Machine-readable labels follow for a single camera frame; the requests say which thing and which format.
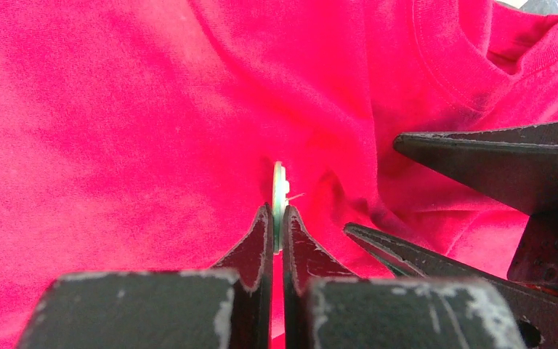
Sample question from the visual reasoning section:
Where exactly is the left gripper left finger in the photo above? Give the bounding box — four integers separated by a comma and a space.
17, 204, 273, 348

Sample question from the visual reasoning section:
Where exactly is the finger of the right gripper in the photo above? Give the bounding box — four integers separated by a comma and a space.
343, 223, 558, 348
393, 121, 558, 291

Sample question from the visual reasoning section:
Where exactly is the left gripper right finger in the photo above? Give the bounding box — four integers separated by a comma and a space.
283, 206, 525, 348

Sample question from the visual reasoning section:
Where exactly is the round brooch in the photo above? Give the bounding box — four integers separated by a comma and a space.
272, 161, 304, 255

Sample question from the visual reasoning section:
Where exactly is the red t-shirt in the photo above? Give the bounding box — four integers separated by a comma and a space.
0, 1, 558, 348

